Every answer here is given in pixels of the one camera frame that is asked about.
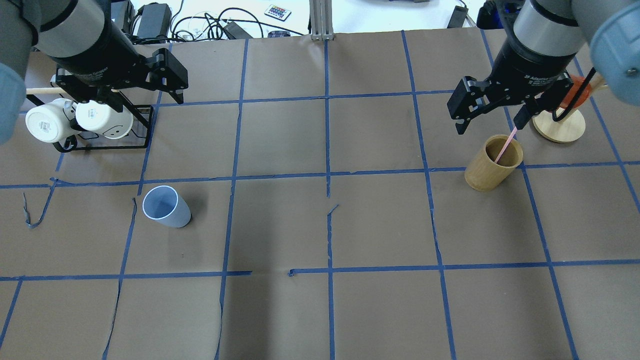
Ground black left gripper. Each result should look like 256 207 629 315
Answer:
50 22 189 113

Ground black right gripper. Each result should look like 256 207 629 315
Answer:
446 39 572 135

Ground light blue plastic cup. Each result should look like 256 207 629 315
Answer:
142 185 192 229

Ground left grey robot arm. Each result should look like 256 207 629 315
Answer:
1 0 189 143

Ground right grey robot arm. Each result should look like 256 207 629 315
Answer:
446 0 640 135

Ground round wooden cup stand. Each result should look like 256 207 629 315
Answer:
532 110 586 144

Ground orange plastic cup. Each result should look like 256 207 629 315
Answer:
559 74 593 110

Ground white mug right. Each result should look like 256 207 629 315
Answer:
75 100 134 140

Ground white mug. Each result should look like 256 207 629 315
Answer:
75 100 134 140
25 98 80 144

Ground black power adapter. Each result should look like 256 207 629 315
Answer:
135 3 172 44

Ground bamboo cylindrical holder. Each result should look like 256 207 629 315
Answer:
464 134 524 192

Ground wooden dowel rod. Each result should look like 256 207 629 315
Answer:
26 87 67 95

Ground small black adapter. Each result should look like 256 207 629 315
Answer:
446 6 469 28

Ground white mug left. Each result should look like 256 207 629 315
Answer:
25 98 80 144

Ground colourful remote control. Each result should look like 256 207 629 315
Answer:
263 4 292 22

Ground black wire mug rack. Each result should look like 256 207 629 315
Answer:
53 65 154 153

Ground tangled black cables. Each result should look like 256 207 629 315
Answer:
170 6 306 42

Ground aluminium frame post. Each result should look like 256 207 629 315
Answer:
309 0 335 41

